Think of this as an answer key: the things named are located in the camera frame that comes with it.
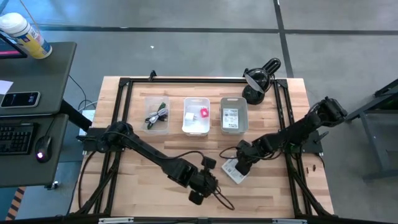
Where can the pink charger cube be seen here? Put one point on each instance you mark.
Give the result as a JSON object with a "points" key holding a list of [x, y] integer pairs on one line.
{"points": [[204, 112]]}

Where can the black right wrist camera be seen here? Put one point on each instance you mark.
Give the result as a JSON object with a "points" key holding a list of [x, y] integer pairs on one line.
{"points": [[242, 167]]}

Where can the black desk lamp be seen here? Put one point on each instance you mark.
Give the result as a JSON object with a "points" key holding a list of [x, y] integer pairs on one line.
{"points": [[259, 79]]}

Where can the black smartphone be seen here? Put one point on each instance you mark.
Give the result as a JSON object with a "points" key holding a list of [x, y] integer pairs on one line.
{"points": [[20, 99]]}

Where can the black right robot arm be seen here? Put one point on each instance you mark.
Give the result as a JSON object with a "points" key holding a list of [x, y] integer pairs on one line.
{"points": [[298, 130]]}

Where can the desk monitor screen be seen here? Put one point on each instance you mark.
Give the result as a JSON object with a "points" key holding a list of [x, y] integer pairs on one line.
{"points": [[9, 49]]}

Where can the white power adapter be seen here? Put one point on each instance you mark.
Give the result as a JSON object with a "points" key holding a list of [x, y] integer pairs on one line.
{"points": [[88, 115]]}

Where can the clear plastic bin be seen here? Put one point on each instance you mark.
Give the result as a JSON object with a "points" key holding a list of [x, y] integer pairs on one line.
{"points": [[157, 130]]}

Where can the white labelled box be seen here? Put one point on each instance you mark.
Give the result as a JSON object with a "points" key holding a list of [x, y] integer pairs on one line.
{"points": [[230, 118]]}

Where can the grey plastic bin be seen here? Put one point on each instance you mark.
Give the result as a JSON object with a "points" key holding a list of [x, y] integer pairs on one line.
{"points": [[244, 118]]}

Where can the white acer product box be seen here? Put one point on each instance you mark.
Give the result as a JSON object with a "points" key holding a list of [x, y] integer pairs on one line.
{"points": [[230, 169]]}

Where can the black keyboard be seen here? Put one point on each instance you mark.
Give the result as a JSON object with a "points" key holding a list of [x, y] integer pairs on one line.
{"points": [[15, 138]]}

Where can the black computer mouse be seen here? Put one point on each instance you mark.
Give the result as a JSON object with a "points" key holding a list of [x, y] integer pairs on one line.
{"points": [[43, 149]]}

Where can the white paper sheet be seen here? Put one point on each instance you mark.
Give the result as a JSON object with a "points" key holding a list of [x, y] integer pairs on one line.
{"points": [[4, 87]]}

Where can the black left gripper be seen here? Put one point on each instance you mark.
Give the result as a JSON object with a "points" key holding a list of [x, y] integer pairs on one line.
{"points": [[203, 179]]}

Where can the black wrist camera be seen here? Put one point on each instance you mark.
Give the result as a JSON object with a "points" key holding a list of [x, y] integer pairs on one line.
{"points": [[196, 197], [242, 167]]}

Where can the white wipes canister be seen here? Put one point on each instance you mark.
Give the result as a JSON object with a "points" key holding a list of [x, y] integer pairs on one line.
{"points": [[28, 35]]}

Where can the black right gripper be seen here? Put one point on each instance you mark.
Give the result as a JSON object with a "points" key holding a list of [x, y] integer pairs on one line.
{"points": [[252, 149]]}

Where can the white charger cube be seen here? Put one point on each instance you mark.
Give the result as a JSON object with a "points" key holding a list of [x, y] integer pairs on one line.
{"points": [[189, 116]]}

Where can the white plastic bin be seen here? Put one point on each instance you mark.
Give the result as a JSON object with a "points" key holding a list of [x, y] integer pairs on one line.
{"points": [[196, 127]]}

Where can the silver metal bracket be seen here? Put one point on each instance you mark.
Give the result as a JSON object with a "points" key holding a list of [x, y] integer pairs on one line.
{"points": [[115, 220], [289, 221]]}

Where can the dark grey metal stand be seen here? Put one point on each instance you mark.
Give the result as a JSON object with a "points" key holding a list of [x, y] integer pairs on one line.
{"points": [[377, 146]]}

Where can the black desk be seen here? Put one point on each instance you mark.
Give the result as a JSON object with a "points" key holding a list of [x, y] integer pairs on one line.
{"points": [[31, 71]]}

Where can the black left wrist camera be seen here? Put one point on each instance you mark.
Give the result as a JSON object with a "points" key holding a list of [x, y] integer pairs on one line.
{"points": [[196, 197]]}

